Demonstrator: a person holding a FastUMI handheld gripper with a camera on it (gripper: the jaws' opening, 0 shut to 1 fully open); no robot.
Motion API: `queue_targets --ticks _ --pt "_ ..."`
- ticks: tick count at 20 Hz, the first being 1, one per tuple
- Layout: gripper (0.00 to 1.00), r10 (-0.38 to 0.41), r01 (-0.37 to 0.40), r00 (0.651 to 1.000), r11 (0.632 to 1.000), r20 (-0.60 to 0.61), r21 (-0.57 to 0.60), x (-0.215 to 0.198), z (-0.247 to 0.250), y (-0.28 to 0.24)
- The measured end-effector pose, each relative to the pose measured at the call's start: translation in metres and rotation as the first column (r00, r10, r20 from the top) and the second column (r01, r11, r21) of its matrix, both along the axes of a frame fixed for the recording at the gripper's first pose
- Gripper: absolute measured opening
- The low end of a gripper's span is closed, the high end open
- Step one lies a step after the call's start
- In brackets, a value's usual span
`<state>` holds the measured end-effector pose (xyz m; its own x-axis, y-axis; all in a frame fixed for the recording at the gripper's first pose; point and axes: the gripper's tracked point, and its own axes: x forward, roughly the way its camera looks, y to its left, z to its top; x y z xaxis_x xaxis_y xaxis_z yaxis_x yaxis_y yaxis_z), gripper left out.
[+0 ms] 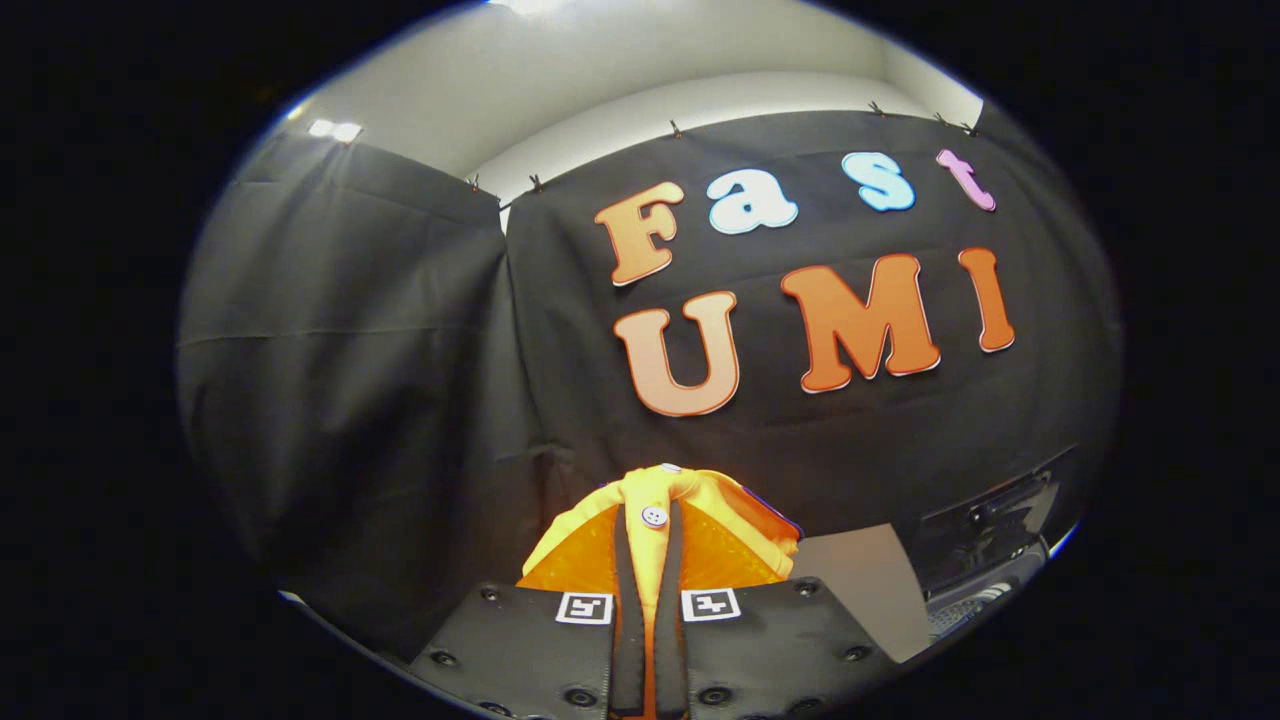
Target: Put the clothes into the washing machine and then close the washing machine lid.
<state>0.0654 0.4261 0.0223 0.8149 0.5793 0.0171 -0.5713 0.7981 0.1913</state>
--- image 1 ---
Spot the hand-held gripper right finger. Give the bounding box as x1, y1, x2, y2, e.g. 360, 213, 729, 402
653, 498, 898, 719

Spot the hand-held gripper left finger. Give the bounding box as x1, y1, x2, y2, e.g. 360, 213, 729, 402
408, 500, 649, 720

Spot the yellow polo shirt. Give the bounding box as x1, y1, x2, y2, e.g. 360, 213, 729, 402
520, 463, 804, 720

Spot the dark transparent washing machine lid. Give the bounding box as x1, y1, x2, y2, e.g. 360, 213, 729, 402
908, 452, 1079, 593

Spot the grey box stand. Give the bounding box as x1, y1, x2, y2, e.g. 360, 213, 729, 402
790, 523, 936, 663

